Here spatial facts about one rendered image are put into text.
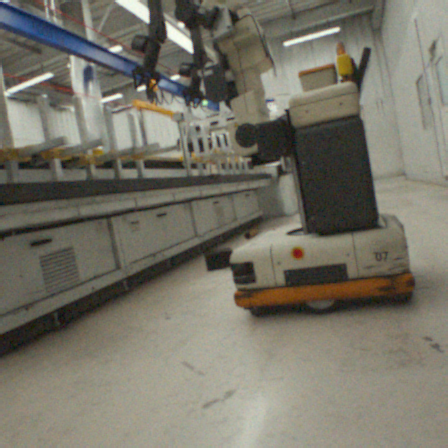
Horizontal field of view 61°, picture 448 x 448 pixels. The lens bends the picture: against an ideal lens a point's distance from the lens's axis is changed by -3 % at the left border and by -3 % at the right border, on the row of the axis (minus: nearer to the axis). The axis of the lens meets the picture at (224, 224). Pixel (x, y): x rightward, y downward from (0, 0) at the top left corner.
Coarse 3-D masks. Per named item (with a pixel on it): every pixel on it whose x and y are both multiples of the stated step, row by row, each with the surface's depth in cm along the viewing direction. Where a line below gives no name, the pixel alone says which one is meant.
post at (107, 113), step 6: (102, 108) 218; (108, 108) 218; (108, 114) 218; (108, 120) 218; (108, 126) 218; (114, 126) 221; (108, 132) 219; (114, 132) 221; (108, 138) 219; (114, 138) 220; (114, 144) 219; (114, 162) 220; (120, 162) 223; (114, 168) 220; (120, 168) 221; (120, 174) 221
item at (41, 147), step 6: (60, 138) 145; (66, 138) 146; (36, 144) 149; (42, 144) 148; (48, 144) 147; (54, 144) 146; (60, 144) 145; (66, 144) 147; (18, 150) 152; (24, 150) 151; (30, 150) 150; (36, 150) 149; (42, 150) 149; (24, 156) 153; (0, 162) 156
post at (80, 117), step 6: (78, 96) 194; (78, 102) 194; (78, 108) 194; (78, 114) 195; (84, 114) 197; (78, 120) 195; (84, 120) 197; (78, 126) 195; (84, 126) 196; (78, 132) 196; (84, 132) 195; (84, 138) 195; (90, 150) 198; (90, 168) 196; (90, 174) 197
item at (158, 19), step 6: (150, 0) 155; (156, 0) 154; (150, 6) 155; (156, 6) 154; (162, 6) 157; (150, 12) 155; (156, 12) 154; (162, 12) 157; (150, 18) 155; (156, 18) 154; (162, 18) 156; (150, 24) 155; (156, 24) 154; (162, 24) 159; (162, 30) 155; (162, 36) 157
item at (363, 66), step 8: (368, 48) 141; (368, 56) 142; (360, 64) 143; (368, 64) 154; (352, 72) 144; (360, 72) 143; (352, 80) 157; (360, 80) 144; (360, 88) 144; (360, 96) 159
